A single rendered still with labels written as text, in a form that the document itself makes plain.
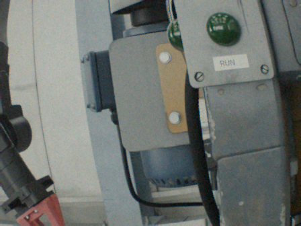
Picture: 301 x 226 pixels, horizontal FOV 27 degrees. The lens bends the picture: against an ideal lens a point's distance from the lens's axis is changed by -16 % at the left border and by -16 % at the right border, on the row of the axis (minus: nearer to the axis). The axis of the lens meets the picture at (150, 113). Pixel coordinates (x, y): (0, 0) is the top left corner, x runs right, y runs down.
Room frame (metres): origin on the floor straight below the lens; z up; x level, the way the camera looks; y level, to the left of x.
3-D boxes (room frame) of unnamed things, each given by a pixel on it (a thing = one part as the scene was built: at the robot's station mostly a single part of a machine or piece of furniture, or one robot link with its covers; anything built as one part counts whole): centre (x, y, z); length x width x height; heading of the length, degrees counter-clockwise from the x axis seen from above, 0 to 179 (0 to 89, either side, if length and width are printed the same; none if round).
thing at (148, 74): (1.01, -0.10, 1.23); 0.28 x 0.07 x 0.16; 75
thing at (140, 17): (1.11, -0.05, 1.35); 0.12 x 0.12 x 0.04
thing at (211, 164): (0.80, -0.06, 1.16); 0.04 x 0.02 x 0.04; 75
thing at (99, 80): (1.09, 0.05, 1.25); 0.10 x 0.08 x 0.12; 10
